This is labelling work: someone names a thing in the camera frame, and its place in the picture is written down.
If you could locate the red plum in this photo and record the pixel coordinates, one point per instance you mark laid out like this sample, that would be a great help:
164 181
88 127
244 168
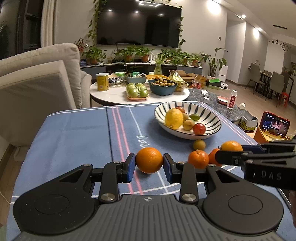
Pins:
180 109

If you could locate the silver phone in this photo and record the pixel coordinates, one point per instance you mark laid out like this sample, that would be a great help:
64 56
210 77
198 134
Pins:
284 196

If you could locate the ceiling track light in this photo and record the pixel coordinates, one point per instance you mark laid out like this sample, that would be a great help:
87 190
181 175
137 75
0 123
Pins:
281 45

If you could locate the red stool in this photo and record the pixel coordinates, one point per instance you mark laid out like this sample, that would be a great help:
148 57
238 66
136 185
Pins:
284 97

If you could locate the pink dish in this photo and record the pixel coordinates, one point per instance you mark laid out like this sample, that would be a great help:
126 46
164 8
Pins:
223 99

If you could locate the hexagonal ceiling light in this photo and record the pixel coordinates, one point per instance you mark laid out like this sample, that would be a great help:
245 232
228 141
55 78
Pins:
149 1

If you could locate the small yellow-green fruit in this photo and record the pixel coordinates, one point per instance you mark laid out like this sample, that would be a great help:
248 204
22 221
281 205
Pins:
199 144
185 115
188 124

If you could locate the green lime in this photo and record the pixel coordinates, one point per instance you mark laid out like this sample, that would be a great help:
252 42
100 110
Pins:
194 117

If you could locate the yellow can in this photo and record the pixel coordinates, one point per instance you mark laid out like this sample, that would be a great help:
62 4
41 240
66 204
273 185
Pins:
102 82

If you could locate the potted green plant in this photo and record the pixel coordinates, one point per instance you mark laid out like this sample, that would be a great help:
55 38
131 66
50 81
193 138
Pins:
170 55
196 60
184 58
127 53
144 53
93 55

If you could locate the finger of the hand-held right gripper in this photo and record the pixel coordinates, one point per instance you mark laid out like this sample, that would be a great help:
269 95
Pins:
272 146
231 158

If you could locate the grey dining chair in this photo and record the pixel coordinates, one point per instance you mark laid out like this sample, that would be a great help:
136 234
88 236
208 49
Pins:
253 74
268 72
276 82

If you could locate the green lidded container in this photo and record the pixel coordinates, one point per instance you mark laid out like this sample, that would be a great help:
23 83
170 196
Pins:
119 74

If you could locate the white bottle with red label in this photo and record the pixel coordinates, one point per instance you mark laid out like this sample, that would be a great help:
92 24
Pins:
232 100

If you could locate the green apple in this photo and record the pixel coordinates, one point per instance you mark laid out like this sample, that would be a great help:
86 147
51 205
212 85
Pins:
140 86
143 93
131 87
133 93

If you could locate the orange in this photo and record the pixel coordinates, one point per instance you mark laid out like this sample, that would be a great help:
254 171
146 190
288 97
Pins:
198 158
231 146
213 157
149 160

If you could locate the white and yellow bag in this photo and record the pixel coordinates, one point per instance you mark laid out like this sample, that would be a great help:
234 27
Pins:
248 120

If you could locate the red flower plant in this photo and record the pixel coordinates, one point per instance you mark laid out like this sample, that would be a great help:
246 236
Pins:
81 45

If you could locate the grey-blue bowl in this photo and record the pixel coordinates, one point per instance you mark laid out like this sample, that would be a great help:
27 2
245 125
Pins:
135 80

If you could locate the orange bowl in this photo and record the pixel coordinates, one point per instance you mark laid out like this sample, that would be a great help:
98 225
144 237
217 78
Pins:
150 77

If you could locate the light curtain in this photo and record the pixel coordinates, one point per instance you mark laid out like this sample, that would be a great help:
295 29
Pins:
48 23

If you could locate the green and black box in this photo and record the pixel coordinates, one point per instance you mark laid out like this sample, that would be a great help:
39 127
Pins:
213 83

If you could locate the wall television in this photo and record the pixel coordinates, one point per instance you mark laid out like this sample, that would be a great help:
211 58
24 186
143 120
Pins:
138 25

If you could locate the white robot vacuum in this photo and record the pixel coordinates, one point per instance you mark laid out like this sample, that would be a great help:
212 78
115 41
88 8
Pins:
224 85

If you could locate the bunch of bananas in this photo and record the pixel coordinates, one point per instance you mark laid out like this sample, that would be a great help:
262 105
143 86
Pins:
177 80

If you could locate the white bowl with teal stripes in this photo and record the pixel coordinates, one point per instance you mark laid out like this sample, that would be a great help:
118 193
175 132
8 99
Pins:
208 120

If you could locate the white round coffee table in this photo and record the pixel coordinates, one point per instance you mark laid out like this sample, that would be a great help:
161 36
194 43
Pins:
111 95

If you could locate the foil snack packets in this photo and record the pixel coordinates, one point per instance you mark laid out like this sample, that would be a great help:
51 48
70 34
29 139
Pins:
116 80

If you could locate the beige sofa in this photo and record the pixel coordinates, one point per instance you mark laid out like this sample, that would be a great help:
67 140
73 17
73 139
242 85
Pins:
34 92

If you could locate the red apple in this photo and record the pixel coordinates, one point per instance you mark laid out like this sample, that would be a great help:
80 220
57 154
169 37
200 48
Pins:
199 128

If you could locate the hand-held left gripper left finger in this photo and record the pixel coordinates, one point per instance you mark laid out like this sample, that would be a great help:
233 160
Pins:
130 167

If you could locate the pink fruit tray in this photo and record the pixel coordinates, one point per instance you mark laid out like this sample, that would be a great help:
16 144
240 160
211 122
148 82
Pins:
136 99

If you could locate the glass vase with grass plant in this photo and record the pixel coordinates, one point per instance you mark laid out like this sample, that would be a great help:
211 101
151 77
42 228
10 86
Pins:
157 68

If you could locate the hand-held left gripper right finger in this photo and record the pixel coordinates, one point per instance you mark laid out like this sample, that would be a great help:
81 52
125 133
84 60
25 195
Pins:
167 167

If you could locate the dark marble coffee table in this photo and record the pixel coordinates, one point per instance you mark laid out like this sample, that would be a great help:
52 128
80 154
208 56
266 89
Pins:
217 111

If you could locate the white air purifier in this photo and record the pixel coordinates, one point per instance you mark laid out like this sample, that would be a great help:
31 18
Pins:
223 73

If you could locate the yellow lemon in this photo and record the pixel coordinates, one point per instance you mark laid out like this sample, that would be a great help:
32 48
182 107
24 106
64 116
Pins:
174 118

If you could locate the tall leafy floor plant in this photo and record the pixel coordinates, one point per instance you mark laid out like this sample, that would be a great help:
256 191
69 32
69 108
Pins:
214 63

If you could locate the grey television cabinet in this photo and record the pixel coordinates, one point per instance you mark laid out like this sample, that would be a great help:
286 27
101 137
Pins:
143 68

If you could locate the dining table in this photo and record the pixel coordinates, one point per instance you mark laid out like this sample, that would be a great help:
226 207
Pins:
264 77

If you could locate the open cardboard box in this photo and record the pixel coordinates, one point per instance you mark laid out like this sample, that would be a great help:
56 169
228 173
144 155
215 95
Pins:
185 75

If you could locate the hanging vine plant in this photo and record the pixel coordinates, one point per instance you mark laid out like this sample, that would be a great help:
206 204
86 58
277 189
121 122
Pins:
180 32
94 23

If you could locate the white tissue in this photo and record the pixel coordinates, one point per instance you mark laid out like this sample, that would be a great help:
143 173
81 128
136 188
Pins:
204 92

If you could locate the red tablet with video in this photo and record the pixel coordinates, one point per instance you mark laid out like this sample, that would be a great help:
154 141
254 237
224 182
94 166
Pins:
274 124

